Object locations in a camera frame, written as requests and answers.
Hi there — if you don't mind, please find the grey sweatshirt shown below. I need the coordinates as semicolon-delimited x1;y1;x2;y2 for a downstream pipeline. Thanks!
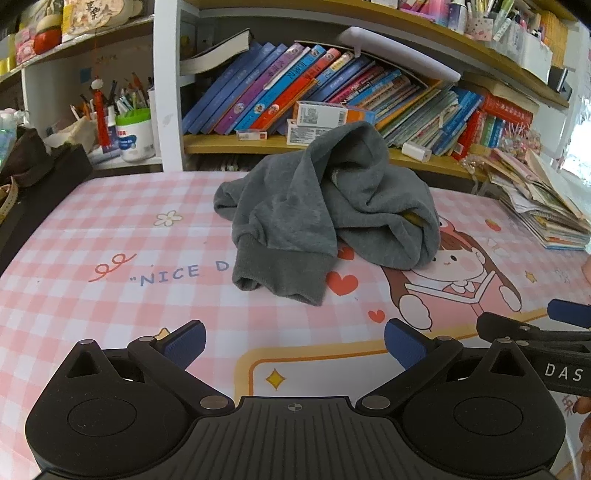
213;121;441;308

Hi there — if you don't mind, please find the stack of papers and magazines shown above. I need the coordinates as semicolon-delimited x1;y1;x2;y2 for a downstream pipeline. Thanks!
487;148;591;252

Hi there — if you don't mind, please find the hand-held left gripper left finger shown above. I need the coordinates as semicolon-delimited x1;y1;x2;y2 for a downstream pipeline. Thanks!
60;320;236;416

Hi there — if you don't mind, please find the pink container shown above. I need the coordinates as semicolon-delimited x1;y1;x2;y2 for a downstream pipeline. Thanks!
14;30;38;64

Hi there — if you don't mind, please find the small black device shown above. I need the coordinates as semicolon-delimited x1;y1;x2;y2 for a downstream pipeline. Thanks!
547;66;570;95

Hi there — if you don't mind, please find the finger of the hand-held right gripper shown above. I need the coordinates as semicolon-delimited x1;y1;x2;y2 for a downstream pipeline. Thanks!
476;311;591;345
547;298;591;330

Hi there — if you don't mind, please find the wooden bookshelf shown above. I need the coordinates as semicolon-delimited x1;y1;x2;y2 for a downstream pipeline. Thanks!
152;0;573;182

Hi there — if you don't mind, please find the white storage box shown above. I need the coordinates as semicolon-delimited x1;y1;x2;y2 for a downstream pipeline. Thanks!
507;25;554;83

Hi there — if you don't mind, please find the printed cardboard box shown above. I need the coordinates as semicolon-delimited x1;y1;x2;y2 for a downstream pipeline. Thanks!
61;0;145;43

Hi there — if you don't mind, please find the beige wrist watch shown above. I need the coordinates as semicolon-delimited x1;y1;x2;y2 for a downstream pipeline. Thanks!
0;178;20;221

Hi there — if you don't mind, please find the red tassel ornament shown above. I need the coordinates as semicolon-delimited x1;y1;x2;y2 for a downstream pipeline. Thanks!
91;78;112;153

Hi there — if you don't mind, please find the row of stationery bottles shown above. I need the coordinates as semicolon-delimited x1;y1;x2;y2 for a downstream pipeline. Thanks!
397;0;525;43

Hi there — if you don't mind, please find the white jar with green rim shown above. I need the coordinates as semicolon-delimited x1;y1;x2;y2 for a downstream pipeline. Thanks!
115;110;154;163

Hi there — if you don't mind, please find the bunch of pens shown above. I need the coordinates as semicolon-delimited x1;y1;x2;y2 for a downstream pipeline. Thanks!
69;71;153;121

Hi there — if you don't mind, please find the red round toy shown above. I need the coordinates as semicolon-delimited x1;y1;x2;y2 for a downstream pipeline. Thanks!
33;15;64;55

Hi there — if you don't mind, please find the pink beaded ornament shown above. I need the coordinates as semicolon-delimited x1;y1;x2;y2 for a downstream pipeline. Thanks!
459;127;542;174

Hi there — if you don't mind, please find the black box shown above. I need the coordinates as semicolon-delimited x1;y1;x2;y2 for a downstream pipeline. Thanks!
0;143;94;278

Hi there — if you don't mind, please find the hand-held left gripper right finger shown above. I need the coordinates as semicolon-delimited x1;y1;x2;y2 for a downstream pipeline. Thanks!
355;318;539;414

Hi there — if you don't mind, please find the row of colourful books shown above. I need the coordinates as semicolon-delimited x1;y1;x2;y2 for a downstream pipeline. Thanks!
181;41;534;160

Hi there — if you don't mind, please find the beige cloth pouch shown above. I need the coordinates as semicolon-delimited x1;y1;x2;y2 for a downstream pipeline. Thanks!
45;115;100;154

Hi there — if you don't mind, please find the stack of yellow books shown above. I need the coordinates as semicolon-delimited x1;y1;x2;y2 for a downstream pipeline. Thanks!
540;11;570;65

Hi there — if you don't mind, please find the white shelf unit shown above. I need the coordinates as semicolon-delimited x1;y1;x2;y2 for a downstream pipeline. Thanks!
0;13;185;172

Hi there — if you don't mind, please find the pink checked printed tablecloth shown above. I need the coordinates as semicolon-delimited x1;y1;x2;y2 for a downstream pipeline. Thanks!
0;171;591;480

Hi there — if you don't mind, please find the orange white cardboard box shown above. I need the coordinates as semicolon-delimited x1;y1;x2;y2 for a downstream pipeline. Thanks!
286;120;334;147
294;100;376;127

